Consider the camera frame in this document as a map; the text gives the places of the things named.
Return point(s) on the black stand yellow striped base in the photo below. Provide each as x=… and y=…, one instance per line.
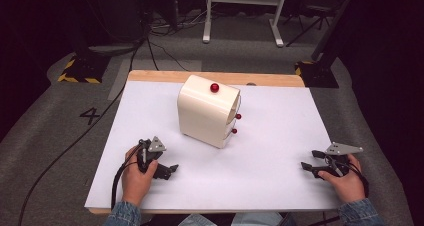
x=320, y=71
x=83, y=69

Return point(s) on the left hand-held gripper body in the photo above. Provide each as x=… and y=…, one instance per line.
x=146, y=157

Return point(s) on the black tripod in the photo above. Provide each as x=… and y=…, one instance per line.
x=310, y=22

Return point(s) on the person's left hand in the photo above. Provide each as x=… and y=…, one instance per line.
x=135, y=182

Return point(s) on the wooden table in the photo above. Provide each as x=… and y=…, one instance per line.
x=160, y=76

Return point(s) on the cream drawer cabinet red knobs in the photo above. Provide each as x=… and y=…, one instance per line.
x=203, y=112

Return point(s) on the white sheet mat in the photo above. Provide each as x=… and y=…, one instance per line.
x=260, y=166

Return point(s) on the person's right hand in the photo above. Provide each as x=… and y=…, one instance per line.
x=350, y=186

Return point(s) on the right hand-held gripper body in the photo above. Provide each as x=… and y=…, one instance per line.
x=343, y=149

